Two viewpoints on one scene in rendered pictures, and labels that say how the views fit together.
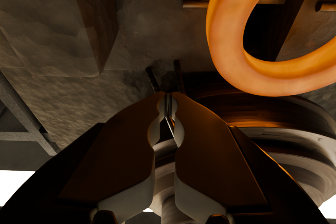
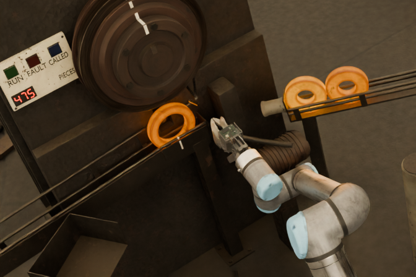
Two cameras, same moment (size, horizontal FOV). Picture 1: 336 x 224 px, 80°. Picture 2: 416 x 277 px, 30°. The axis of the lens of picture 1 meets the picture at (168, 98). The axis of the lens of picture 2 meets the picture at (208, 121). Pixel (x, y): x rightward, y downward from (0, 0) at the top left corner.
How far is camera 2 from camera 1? 280 cm
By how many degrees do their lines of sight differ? 86
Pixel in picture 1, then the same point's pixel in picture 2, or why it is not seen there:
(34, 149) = not seen: outside the picture
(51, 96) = (230, 11)
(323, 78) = (158, 122)
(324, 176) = (127, 99)
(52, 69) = (229, 93)
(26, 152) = not seen: outside the picture
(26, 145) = not seen: outside the picture
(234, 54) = (186, 114)
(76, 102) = (218, 12)
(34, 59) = (233, 93)
